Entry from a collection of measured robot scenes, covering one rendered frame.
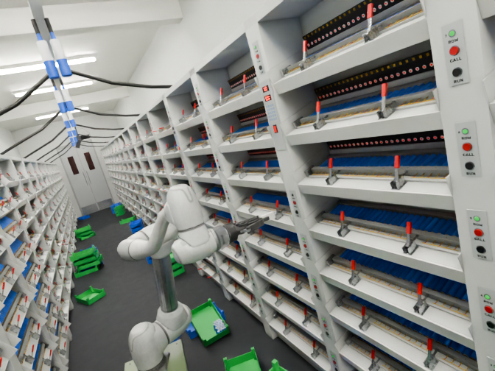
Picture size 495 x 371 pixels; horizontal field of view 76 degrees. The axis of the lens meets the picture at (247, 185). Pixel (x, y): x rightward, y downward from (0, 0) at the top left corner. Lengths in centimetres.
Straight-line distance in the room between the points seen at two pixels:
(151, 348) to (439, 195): 162
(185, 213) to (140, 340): 100
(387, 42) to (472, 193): 40
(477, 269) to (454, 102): 40
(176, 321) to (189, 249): 93
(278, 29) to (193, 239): 85
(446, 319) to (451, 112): 60
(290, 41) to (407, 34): 59
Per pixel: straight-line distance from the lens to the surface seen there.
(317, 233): 132
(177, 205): 115
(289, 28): 138
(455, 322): 113
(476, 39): 80
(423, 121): 88
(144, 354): 201
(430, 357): 128
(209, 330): 258
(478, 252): 92
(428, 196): 93
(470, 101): 81
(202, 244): 118
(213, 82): 194
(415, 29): 86
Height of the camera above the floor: 143
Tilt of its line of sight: 11 degrees down
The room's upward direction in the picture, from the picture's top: 16 degrees counter-clockwise
